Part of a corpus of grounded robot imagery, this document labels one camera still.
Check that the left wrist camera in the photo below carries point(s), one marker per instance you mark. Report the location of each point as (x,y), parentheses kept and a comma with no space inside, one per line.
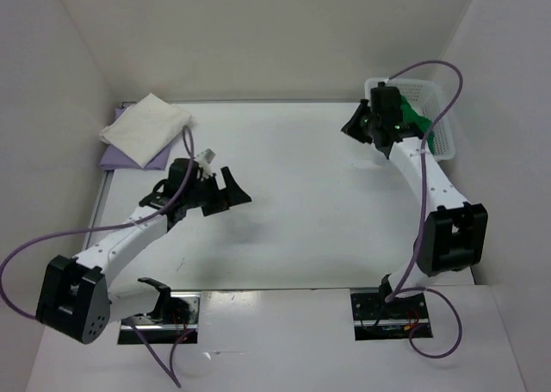
(204,160)

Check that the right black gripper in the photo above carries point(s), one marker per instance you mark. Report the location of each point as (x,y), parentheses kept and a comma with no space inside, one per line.
(353,128)

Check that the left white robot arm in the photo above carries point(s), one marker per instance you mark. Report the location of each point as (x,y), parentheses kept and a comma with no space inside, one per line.
(76,298)

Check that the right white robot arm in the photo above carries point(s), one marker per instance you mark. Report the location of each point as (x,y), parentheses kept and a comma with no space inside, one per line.
(452,230)

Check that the cream white t shirt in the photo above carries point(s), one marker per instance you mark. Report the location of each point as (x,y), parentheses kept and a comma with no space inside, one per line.
(141,135)

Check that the green t shirt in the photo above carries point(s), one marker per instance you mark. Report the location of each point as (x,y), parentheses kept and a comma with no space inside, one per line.
(411,116)

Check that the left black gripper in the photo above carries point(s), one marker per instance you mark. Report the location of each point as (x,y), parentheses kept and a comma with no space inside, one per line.
(223,198)

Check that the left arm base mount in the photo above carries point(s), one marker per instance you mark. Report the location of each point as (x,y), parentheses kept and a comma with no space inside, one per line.
(181,318)

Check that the white plastic basket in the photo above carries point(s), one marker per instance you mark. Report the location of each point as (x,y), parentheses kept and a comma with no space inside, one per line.
(439,116)

